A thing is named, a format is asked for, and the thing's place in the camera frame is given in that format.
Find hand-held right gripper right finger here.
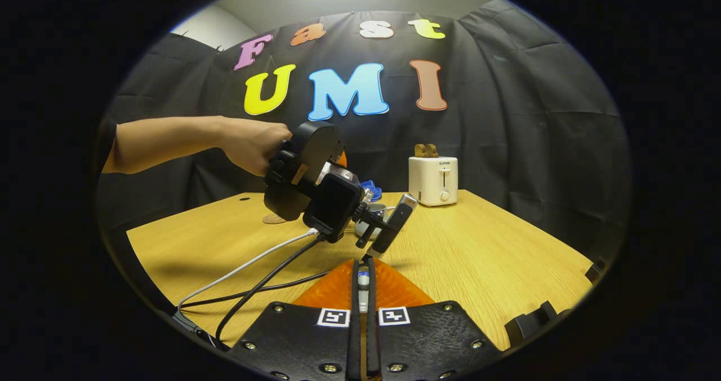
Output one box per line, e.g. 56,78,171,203
366,258,502,381

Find white blue teacup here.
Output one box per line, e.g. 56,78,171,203
354,202,396,241

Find white cable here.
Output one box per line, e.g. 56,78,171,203
177,228,320,315

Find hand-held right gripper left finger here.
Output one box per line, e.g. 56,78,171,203
225,259,362,381

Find cream white toaster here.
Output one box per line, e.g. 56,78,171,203
408,156,459,207

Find black backdrop cloth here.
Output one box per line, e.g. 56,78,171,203
96,0,630,263

